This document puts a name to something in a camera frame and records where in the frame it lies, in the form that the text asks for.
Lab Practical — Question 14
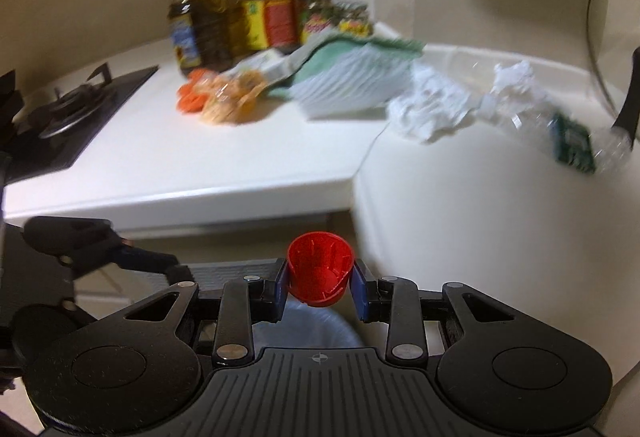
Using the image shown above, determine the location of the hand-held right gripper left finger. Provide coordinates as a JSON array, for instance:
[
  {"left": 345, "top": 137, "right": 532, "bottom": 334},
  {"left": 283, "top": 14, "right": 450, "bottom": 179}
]
[{"left": 120, "top": 267, "right": 292, "bottom": 368}]

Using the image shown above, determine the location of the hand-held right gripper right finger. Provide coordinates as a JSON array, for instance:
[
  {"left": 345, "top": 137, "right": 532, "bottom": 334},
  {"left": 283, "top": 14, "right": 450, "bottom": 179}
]
[{"left": 350, "top": 259, "right": 521, "bottom": 372}]

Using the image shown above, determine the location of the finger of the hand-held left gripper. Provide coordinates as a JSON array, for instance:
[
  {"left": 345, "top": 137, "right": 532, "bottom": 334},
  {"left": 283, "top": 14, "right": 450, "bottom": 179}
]
[
  {"left": 22, "top": 216, "right": 178, "bottom": 274},
  {"left": 162, "top": 263, "right": 196, "bottom": 288}
]

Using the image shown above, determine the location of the blue lined waste bin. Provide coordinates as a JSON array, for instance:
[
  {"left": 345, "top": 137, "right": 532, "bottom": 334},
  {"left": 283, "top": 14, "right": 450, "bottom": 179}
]
[{"left": 252, "top": 299, "right": 363, "bottom": 350}]

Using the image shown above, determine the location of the red plastic cup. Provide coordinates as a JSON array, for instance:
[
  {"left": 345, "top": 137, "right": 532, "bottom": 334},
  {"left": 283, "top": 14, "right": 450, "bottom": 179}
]
[{"left": 287, "top": 232, "right": 356, "bottom": 308}]

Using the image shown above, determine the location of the green grey cloth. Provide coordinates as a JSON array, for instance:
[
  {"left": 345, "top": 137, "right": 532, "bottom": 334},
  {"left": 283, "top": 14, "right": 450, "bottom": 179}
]
[{"left": 269, "top": 34, "right": 426, "bottom": 102}]

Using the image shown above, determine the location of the black gas stove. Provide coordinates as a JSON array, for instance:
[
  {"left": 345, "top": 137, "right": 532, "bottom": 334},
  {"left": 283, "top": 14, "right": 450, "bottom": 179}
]
[{"left": 0, "top": 64, "right": 160, "bottom": 184}]

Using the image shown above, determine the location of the orange plastic bag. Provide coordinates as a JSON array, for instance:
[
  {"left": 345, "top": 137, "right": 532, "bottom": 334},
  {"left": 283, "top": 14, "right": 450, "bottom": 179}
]
[{"left": 176, "top": 68, "right": 210, "bottom": 114}]

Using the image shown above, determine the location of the clear orange snack bag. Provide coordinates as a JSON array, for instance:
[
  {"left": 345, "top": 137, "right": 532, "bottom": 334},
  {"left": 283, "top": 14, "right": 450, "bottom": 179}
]
[{"left": 200, "top": 68, "right": 267, "bottom": 126}]

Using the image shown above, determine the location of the white striped plastic bag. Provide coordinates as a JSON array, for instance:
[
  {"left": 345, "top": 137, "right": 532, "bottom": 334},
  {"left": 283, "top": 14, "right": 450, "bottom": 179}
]
[{"left": 290, "top": 42, "right": 417, "bottom": 120}]

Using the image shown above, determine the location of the blue label oil bottle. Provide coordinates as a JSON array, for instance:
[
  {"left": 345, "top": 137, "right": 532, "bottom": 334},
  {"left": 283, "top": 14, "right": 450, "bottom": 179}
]
[{"left": 167, "top": 0, "right": 207, "bottom": 71}]

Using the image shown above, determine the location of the amber oil bottle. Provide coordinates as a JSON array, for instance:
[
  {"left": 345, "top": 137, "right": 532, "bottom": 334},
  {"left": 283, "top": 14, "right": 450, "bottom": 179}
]
[{"left": 192, "top": 0, "right": 237, "bottom": 68}]

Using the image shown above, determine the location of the clear plastic wrapper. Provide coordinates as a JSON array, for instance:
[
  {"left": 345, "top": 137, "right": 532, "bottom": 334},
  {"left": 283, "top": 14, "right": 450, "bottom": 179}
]
[{"left": 477, "top": 92, "right": 632, "bottom": 176}]

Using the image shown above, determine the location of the checkered lid sauce jar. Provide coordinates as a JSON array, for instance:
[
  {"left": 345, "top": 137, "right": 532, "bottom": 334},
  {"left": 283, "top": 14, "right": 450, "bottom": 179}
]
[{"left": 334, "top": 2, "right": 374, "bottom": 39}]

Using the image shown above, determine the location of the black lid sauce jar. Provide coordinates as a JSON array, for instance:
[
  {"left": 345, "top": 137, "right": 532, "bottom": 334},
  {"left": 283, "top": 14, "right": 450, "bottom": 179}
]
[{"left": 300, "top": 0, "right": 337, "bottom": 46}]

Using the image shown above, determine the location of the glass pot lid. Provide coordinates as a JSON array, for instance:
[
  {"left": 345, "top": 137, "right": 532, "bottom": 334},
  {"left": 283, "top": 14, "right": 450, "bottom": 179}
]
[{"left": 585, "top": 0, "right": 640, "bottom": 144}]

